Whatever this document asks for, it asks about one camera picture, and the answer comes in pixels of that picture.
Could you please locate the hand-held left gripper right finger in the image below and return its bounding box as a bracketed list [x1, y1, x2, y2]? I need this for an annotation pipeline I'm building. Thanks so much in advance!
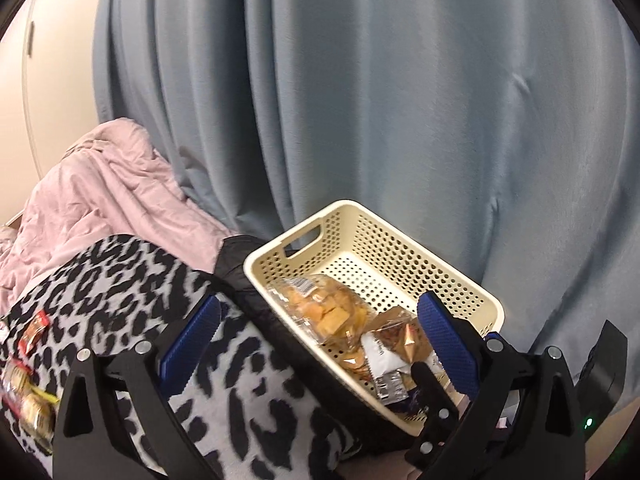
[416, 291, 586, 480]

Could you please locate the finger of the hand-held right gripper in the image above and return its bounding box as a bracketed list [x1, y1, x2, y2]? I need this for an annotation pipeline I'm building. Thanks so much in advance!
[404, 362, 458, 471]

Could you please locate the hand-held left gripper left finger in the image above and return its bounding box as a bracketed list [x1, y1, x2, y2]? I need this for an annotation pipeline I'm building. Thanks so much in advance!
[51, 294, 223, 480]

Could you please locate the purple snack packet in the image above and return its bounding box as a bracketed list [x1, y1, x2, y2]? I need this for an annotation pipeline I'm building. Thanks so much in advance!
[395, 390, 431, 421]

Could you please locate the small silver snack packet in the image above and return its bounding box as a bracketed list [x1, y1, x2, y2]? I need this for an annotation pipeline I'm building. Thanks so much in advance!
[372, 371, 408, 403]

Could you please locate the brown snack packet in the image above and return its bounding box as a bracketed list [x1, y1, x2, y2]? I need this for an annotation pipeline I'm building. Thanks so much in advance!
[365, 306, 436, 366]

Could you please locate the clear packet of round cookies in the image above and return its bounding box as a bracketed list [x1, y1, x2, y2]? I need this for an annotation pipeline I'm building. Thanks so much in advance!
[345, 350, 373, 376]

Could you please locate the cream perforated plastic basket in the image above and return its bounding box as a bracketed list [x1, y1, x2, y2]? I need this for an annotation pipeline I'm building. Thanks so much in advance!
[243, 200, 505, 437]

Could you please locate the clear bag of square crackers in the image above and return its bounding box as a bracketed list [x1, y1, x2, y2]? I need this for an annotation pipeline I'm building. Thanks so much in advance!
[267, 274, 373, 348]

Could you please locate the black cloth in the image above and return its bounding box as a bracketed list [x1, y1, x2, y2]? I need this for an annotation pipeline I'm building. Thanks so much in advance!
[212, 235, 416, 453]

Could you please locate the leopard print blanket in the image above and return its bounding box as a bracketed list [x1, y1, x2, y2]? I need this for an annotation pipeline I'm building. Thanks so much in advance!
[0, 234, 361, 480]

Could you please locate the red snack packet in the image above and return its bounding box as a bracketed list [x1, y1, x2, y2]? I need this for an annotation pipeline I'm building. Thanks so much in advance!
[17, 310, 52, 357]

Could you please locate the golden biscuit packet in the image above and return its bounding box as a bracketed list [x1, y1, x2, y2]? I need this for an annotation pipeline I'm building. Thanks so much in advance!
[14, 389, 60, 443]
[0, 360, 32, 401]

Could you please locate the pink blanket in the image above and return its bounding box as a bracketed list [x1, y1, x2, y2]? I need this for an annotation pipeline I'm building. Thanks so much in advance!
[0, 119, 241, 306]

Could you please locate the blue-grey curtain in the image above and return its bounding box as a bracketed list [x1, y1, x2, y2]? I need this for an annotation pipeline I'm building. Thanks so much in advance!
[92, 0, 640, 411]

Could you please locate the cream wardrobe door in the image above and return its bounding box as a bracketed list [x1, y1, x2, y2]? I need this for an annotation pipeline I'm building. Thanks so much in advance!
[0, 0, 108, 221]

